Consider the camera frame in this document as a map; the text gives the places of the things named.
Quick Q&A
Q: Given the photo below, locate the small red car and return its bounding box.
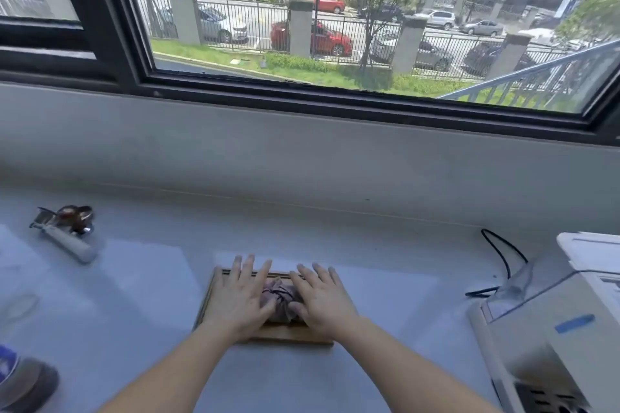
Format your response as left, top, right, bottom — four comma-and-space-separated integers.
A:
306, 0, 346, 15

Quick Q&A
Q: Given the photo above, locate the person's left hand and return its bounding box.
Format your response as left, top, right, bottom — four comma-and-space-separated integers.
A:
203, 254, 278, 344

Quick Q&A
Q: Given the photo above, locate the grey round object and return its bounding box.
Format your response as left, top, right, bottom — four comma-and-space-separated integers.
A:
0, 344, 60, 413

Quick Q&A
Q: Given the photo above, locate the grey concrete fence pillar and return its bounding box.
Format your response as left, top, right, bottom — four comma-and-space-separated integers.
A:
288, 0, 315, 58
166, 0, 204, 46
486, 33, 533, 83
392, 15, 428, 76

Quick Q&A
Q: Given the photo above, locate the person's right hand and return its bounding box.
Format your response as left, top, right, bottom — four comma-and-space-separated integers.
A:
289, 262, 362, 339

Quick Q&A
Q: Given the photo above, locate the black metal fence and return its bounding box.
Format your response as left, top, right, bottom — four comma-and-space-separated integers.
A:
133, 0, 550, 82

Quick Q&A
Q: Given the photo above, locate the person's left forearm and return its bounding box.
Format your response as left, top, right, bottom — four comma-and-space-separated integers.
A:
97, 318, 238, 413

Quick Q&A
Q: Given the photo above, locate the large red car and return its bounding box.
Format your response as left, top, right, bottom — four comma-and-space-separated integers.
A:
270, 19, 354, 58

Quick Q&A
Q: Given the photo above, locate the purple cloth bundle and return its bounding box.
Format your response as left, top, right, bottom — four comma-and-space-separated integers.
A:
262, 279, 309, 325

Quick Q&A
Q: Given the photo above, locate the silver car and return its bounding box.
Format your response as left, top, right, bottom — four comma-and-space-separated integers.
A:
198, 5, 248, 45

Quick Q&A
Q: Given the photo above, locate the person's right forearm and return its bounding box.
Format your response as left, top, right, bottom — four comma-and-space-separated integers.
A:
334, 317, 491, 413

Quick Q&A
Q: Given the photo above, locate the wooden tray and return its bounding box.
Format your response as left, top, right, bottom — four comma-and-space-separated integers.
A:
193, 268, 335, 347

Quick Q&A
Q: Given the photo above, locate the white appliance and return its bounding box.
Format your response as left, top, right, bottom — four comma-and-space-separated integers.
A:
467, 232, 620, 413

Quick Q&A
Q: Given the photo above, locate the white handled peeler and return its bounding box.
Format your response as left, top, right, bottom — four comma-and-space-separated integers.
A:
29, 208, 98, 265

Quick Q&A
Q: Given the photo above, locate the black cable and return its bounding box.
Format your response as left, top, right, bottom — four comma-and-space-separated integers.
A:
464, 229, 529, 298

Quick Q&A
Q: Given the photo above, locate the clear plastic cover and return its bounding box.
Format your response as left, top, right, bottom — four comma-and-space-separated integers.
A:
498, 258, 577, 304

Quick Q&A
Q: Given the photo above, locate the grey car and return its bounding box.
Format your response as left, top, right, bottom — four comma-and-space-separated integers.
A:
370, 32, 455, 73

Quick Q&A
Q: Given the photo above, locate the pale blue stair railing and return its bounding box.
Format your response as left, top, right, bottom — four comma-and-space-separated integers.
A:
436, 42, 620, 113

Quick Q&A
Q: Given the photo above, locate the dark car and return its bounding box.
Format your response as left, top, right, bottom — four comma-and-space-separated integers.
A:
462, 41, 537, 78

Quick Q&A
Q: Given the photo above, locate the blue tape strip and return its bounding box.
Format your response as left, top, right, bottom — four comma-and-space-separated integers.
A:
554, 314, 596, 334

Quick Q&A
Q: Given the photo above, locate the black window frame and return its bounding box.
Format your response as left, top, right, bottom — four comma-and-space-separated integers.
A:
0, 0, 620, 147

